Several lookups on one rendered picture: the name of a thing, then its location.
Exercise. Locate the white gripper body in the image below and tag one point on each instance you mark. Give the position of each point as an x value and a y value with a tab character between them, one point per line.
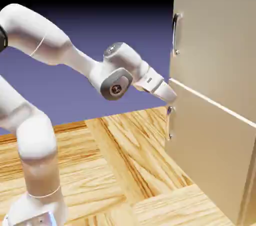
165	90

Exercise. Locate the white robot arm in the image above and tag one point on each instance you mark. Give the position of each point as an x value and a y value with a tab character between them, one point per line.
40	37

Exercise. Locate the beige cabinet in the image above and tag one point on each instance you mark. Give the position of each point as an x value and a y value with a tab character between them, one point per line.
216	97

